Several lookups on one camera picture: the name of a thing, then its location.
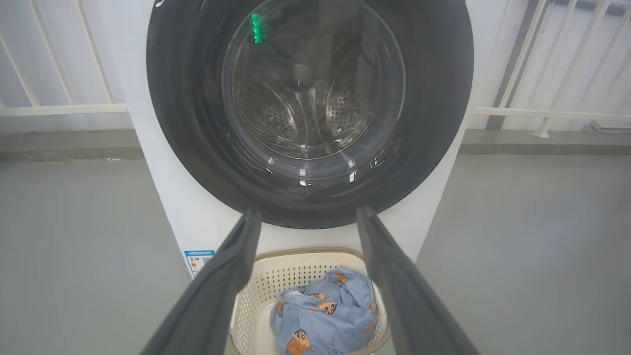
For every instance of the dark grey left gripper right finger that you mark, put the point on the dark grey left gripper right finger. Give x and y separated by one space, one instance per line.
409 301

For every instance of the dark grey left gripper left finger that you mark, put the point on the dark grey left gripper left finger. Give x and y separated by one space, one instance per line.
212 301

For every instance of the blue cartoon print garment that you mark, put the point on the blue cartoon print garment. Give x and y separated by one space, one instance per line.
335 325

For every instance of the round dark glass washer door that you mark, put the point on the round dark glass washer door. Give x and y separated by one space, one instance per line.
187 123

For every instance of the cream perforated laundry basket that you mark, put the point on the cream perforated laundry basket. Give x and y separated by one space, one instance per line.
266 286

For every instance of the white washing machine body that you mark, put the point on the white washing machine body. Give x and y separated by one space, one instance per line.
197 217

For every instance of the blue energy label sticker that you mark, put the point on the blue energy label sticker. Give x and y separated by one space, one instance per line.
197 261

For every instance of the steel perforated washer drum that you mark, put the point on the steel perforated washer drum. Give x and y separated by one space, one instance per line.
296 113

